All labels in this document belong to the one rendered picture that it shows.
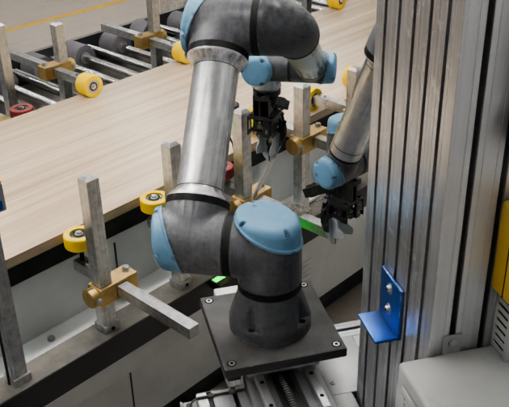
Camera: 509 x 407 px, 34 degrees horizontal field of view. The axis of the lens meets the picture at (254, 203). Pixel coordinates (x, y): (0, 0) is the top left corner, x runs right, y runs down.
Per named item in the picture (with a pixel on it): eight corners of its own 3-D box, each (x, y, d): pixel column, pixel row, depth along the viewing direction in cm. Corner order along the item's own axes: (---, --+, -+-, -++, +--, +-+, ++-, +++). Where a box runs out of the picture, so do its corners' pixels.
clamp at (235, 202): (271, 202, 237) (271, 186, 235) (239, 220, 229) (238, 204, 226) (258, 196, 241) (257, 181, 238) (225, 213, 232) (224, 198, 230)
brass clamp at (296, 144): (329, 143, 248) (329, 127, 245) (299, 158, 239) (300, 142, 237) (313, 137, 252) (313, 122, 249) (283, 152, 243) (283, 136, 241)
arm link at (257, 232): (297, 300, 142) (298, 232, 135) (221, 292, 144) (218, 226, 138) (307, 262, 152) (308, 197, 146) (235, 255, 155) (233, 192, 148)
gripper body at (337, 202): (346, 227, 208) (347, 185, 202) (319, 216, 213) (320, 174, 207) (363, 216, 213) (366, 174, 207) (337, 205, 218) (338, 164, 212)
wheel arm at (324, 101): (441, 140, 246) (442, 128, 244) (434, 144, 244) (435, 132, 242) (311, 98, 276) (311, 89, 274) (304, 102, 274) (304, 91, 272)
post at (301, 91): (309, 228, 257) (310, 82, 234) (301, 232, 255) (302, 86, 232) (300, 224, 259) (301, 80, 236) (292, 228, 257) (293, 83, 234)
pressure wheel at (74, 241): (100, 260, 217) (95, 222, 211) (98, 277, 210) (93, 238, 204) (69, 262, 217) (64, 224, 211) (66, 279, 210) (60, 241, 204)
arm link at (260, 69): (285, 58, 188) (292, 43, 198) (237, 56, 190) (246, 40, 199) (286, 90, 192) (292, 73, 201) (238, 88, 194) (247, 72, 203)
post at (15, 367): (32, 379, 191) (-2, 210, 169) (14, 390, 188) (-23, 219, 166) (21, 371, 194) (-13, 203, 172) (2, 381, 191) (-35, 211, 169)
